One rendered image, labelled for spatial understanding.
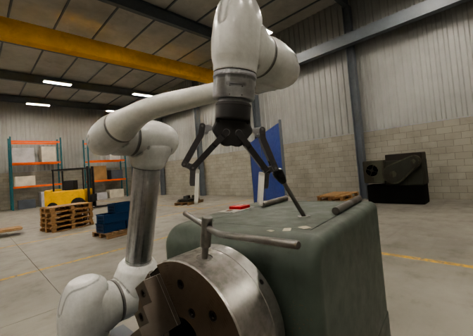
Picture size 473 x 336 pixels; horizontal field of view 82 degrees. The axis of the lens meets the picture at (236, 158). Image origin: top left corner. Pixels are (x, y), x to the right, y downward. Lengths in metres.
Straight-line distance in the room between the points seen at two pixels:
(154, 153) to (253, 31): 0.60
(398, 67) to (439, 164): 3.45
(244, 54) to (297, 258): 0.42
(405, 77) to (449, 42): 1.42
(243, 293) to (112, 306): 0.68
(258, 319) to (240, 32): 0.53
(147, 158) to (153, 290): 0.52
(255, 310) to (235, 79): 0.43
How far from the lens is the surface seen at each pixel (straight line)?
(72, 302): 1.12
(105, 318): 1.16
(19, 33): 11.47
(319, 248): 0.61
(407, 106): 10.84
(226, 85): 0.55
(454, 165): 10.49
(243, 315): 0.54
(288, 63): 0.69
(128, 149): 0.97
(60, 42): 11.64
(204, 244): 0.57
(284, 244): 0.40
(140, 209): 1.08
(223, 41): 0.57
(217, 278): 0.55
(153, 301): 0.62
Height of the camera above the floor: 1.41
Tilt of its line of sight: 2 degrees up
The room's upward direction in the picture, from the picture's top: 5 degrees counter-clockwise
